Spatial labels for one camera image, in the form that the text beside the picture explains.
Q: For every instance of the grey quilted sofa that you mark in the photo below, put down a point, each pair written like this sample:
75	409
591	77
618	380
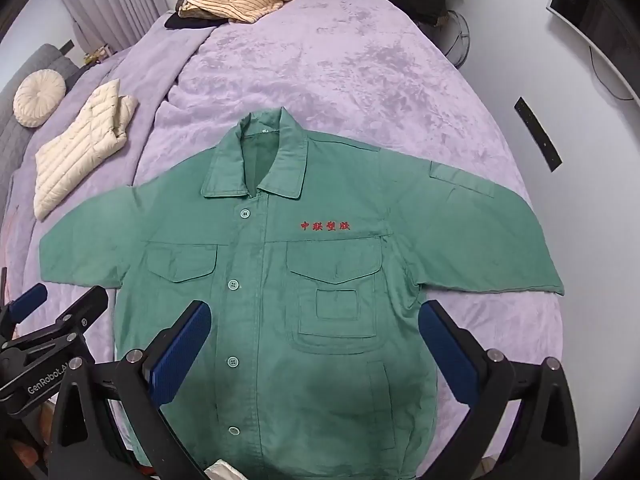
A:
30	60

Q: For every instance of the standing fan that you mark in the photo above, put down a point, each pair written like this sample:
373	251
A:
457	35

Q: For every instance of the cream puffer vest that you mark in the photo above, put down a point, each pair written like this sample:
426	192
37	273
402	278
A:
80	150

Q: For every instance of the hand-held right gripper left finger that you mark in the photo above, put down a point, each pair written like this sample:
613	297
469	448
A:
182	350

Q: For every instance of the white cloth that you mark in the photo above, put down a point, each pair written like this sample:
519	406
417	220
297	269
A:
225	470

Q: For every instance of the dark cloth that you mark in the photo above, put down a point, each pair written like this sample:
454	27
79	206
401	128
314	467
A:
187	22

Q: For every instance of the round cream cushion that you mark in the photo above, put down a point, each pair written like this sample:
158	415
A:
39	97

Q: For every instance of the wall monitor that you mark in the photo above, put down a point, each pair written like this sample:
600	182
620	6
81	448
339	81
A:
585	15

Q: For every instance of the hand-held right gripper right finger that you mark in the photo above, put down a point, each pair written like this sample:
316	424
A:
447	350

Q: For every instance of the purple plush blanket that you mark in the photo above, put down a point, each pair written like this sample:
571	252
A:
350	70

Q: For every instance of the green work jacket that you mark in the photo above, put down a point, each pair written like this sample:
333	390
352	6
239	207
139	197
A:
300	360

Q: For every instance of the black wall strip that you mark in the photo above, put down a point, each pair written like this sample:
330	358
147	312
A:
539	135

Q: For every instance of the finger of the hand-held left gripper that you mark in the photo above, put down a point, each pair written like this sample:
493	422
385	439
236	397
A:
30	302
85	307

